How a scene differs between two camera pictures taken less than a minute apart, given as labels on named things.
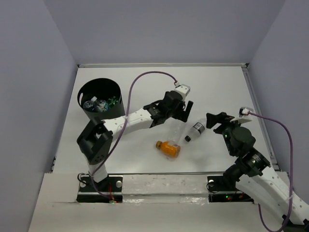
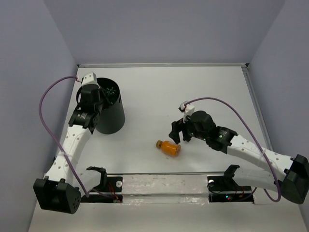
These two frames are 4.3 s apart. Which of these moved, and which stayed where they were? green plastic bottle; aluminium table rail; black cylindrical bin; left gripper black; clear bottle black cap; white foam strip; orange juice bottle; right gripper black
Moved: green plastic bottle; clear bottle black cap; right gripper black; left gripper black
Stayed: aluminium table rail; black cylindrical bin; white foam strip; orange juice bottle
